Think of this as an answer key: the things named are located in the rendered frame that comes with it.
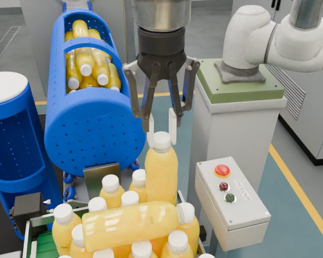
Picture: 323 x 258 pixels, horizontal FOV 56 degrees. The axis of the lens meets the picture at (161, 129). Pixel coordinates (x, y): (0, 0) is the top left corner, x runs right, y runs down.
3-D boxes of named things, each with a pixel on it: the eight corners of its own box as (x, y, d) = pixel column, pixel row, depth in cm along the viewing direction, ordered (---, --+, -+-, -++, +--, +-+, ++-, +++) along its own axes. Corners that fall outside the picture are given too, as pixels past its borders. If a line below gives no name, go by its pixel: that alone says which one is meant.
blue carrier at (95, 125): (113, 59, 166) (106, 5, 149) (148, 169, 98) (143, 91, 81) (59, 66, 161) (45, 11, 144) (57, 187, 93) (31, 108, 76)
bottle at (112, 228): (85, 214, 62) (174, 197, 66) (89, 251, 60) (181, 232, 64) (82, 213, 55) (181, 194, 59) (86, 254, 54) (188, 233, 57)
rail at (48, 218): (176, 195, 90) (176, 188, 88) (177, 197, 89) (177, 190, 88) (33, 224, 82) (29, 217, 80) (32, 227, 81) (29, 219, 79)
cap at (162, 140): (166, 137, 65) (166, 130, 63) (173, 148, 62) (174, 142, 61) (148, 141, 63) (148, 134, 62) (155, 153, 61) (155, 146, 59)
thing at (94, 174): (121, 188, 95) (118, 158, 88) (122, 194, 93) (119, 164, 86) (88, 194, 93) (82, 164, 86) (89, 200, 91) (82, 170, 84)
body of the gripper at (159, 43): (180, 15, 52) (178, 66, 57) (130, 19, 50) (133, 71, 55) (195, 29, 46) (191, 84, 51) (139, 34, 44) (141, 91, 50)
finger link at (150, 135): (154, 119, 56) (149, 119, 56) (154, 148, 60) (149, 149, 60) (150, 110, 59) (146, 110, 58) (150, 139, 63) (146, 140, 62)
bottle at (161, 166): (169, 190, 77) (170, 131, 66) (180, 211, 72) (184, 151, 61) (142, 197, 75) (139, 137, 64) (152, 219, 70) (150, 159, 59)
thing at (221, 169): (225, 166, 78) (226, 162, 78) (231, 175, 76) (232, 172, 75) (212, 168, 78) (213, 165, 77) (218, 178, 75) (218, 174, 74)
